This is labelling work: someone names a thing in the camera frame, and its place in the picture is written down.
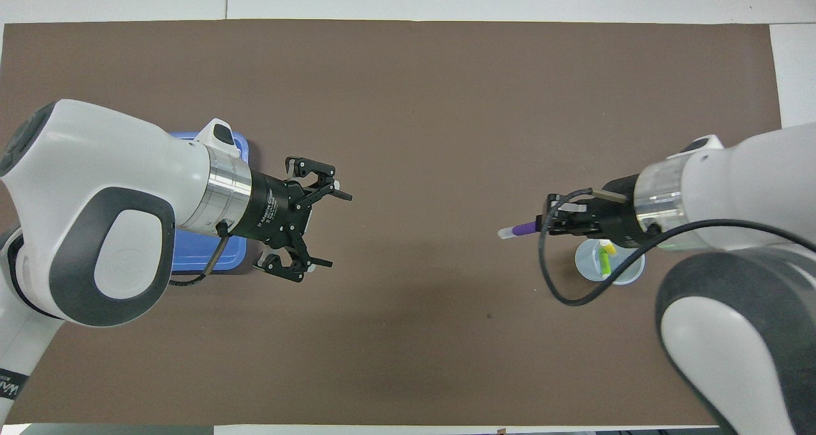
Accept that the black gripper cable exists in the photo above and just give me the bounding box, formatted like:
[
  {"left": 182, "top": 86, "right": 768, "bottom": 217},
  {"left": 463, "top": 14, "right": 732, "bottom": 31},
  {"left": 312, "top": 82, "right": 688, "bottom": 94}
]
[
  {"left": 539, "top": 188, "right": 816, "bottom": 307},
  {"left": 167, "top": 225, "right": 230, "bottom": 288}
]

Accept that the translucent plastic cup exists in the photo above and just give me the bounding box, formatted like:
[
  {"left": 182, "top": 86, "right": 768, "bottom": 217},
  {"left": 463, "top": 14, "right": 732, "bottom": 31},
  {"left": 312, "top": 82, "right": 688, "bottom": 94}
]
[{"left": 574, "top": 234, "right": 646, "bottom": 286}]

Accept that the brown table mat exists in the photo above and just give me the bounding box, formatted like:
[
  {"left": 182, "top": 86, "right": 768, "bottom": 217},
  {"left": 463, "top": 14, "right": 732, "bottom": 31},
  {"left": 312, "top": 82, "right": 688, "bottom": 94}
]
[{"left": 0, "top": 19, "right": 813, "bottom": 427}]

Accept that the blue plastic tray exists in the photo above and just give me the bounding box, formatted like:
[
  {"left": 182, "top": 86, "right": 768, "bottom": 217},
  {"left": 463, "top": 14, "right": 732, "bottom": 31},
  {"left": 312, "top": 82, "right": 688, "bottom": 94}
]
[{"left": 169, "top": 131, "right": 249, "bottom": 275}]

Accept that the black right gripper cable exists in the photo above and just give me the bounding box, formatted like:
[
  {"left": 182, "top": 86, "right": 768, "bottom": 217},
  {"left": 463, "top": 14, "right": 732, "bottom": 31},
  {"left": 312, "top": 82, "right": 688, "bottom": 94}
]
[{"left": 539, "top": 188, "right": 816, "bottom": 307}]

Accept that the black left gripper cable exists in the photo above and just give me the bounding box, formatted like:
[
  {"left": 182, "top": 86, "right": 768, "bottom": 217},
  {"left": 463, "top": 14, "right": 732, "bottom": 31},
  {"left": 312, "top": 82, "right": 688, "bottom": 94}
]
[{"left": 167, "top": 225, "right": 230, "bottom": 288}]

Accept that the purple marker pen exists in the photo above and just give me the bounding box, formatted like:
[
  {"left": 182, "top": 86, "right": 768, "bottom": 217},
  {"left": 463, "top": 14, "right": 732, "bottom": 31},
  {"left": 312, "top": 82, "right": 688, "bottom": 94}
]
[{"left": 497, "top": 221, "right": 543, "bottom": 240}]

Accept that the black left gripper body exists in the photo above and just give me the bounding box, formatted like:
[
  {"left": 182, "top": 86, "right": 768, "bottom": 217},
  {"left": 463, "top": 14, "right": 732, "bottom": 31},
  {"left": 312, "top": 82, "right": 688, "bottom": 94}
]
[{"left": 245, "top": 170, "right": 312, "bottom": 244}]

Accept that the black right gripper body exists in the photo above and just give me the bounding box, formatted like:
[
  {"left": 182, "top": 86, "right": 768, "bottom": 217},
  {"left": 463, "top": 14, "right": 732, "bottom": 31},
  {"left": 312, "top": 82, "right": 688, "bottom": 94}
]
[{"left": 583, "top": 175, "right": 645, "bottom": 247}]

